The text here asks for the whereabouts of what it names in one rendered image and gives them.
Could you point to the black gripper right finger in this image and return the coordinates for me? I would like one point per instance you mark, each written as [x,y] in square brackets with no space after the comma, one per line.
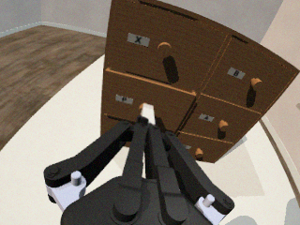
[192,180]

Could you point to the brown wooden drawer front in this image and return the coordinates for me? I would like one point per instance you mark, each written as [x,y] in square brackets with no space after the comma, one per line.
[237,71]
[141,34]
[208,149]
[124,94]
[110,121]
[209,116]

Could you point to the brown wooden chest of drawers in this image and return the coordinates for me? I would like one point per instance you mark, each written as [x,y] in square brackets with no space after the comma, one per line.
[226,30]

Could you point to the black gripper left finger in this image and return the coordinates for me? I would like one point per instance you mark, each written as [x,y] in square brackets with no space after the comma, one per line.
[66,181]

